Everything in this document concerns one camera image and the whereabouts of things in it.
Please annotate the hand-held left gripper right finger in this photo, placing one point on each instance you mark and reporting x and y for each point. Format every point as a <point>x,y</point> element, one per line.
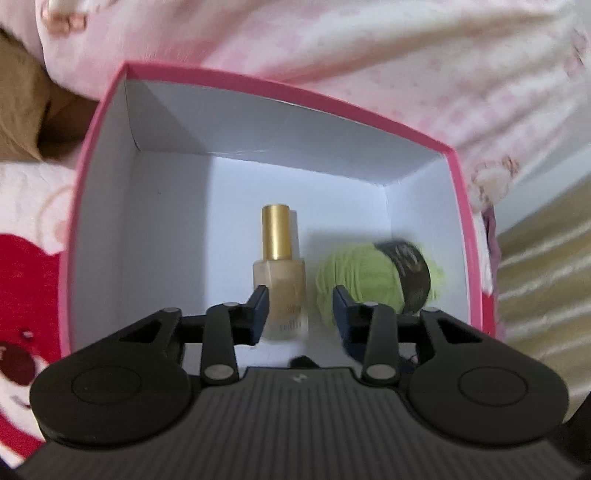
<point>341,310</point>

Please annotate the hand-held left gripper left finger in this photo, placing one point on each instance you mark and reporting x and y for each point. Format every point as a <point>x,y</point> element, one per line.
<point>259,316</point>

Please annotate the beige bottle with gold cap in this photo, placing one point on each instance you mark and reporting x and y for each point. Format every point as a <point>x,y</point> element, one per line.
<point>279,272</point>

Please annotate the pink cardboard box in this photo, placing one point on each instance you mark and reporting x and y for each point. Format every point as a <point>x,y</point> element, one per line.
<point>175,194</point>

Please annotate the green yarn ball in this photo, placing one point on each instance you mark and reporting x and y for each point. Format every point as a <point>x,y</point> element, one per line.
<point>369,272</point>

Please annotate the purple cloth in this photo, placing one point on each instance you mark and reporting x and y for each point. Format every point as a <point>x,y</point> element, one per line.
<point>490,240</point>

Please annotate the beige striped bed sheet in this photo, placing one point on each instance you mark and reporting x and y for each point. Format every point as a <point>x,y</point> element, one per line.
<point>545,277</point>

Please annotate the white blanket with red bear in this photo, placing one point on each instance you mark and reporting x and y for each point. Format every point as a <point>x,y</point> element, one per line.
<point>27,277</point>

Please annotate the pink checked blanket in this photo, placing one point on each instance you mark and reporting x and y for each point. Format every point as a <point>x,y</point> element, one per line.
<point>323,50</point>

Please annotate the brown pillow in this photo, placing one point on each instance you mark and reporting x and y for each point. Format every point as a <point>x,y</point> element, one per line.
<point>32,101</point>

